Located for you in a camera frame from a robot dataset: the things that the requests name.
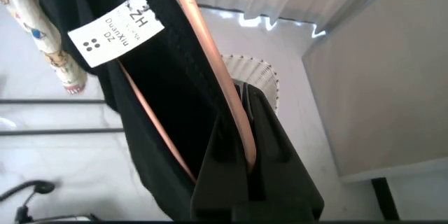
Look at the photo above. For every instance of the cream printed garment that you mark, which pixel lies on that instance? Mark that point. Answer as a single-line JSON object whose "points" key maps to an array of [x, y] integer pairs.
{"points": [[45, 45]]}

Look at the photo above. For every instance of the black garment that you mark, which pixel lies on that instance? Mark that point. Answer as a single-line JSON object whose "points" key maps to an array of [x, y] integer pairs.
{"points": [[168, 94]]}

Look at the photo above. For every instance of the black clothes rack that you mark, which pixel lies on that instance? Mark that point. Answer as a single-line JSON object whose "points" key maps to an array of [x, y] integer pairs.
{"points": [[52, 131]]}

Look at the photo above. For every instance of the pink clothes hanger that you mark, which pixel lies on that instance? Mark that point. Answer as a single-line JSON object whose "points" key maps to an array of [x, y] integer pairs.
{"points": [[210, 49]]}

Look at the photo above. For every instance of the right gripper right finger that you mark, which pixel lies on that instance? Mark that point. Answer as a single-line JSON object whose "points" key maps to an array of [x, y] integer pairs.
{"points": [[287, 182]]}

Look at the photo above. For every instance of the white laundry basket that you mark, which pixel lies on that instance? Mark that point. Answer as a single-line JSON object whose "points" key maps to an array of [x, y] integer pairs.
{"points": [[255, 73]]}

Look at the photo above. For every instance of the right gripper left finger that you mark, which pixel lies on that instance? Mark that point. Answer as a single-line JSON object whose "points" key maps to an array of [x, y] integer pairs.
{"points": [[220, 182]]}

